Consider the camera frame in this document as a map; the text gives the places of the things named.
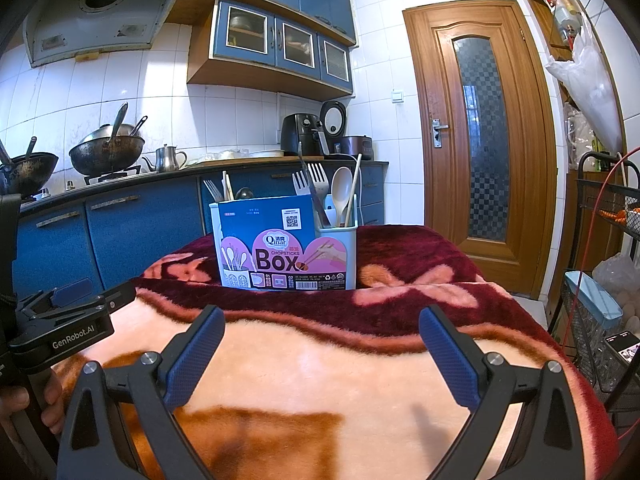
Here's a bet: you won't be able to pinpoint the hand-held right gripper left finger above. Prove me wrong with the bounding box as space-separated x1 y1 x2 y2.
57 305 227 480

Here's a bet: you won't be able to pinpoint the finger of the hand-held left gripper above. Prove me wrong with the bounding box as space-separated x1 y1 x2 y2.
16 284 94 322
91 280 139 314

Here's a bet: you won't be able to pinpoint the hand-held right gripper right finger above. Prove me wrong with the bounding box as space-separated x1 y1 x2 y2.
419 305 596 480

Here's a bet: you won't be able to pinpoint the pale blue utensil holder box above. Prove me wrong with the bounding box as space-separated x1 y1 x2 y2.
209 195 359 293

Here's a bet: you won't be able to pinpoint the white plastic fork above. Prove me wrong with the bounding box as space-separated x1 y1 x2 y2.
292 170 314 199

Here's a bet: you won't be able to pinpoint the beige spoon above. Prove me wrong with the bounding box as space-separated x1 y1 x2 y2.
331 166 355 229

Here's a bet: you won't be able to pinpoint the person's left hand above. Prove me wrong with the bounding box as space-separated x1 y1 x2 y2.
0 368 67 434

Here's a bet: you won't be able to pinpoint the blue lower cabinets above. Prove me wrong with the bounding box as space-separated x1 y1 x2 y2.
10 160 390 302

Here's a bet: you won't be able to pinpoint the gas stove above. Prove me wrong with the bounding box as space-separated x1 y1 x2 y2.
82 165 143 185

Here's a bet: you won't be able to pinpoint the red and pink blanket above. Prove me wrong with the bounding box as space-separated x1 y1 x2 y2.
50 225 621 480

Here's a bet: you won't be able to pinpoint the small black wok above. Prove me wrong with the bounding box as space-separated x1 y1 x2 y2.
0 136 60 196

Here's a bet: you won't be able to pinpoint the large black wok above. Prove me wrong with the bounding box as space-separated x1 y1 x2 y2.
69 116 149 177

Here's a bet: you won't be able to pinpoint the steel kettle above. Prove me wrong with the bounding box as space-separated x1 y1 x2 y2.
142 144 189 173

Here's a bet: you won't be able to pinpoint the blue lid glass container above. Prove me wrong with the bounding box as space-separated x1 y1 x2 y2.
564 270 624 357

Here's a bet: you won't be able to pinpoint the wooden cutting board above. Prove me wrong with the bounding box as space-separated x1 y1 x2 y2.
187 155 326 168

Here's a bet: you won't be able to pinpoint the metal spatula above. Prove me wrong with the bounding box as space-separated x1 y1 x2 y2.
107 102 130 141

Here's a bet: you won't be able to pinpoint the plastic bag of eggs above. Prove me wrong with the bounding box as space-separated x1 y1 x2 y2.
592 252 640 332

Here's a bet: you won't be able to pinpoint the carrots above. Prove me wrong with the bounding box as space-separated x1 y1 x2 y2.
597 206 640 224

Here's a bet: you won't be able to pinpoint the rice cooker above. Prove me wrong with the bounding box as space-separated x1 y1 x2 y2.
319 100 374 161

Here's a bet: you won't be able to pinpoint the black air fryer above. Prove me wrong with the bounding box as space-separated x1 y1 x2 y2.
280 113 324 157

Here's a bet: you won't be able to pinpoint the grey range hood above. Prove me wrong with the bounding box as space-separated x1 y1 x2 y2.
25 0 194 67

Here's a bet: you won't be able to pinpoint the wooden door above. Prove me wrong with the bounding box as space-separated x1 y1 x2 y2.
402 0 559 301

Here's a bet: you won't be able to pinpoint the white plastic bag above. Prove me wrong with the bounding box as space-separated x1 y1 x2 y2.
545 25 624 154

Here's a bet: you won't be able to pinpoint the wooden shelf unit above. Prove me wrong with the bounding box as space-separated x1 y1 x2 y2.
522 0 626 301

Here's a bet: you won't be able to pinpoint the clear bottle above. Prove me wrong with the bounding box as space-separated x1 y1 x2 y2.
552 2 584 46

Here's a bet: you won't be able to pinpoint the red cable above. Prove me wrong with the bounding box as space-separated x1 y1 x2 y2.
565 147 640 356

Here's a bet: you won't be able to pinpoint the black wire rack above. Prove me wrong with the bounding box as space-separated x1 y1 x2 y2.
547 151 640 431

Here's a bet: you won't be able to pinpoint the glass door wall cabinet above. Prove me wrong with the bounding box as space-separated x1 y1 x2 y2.
186 0 356 101

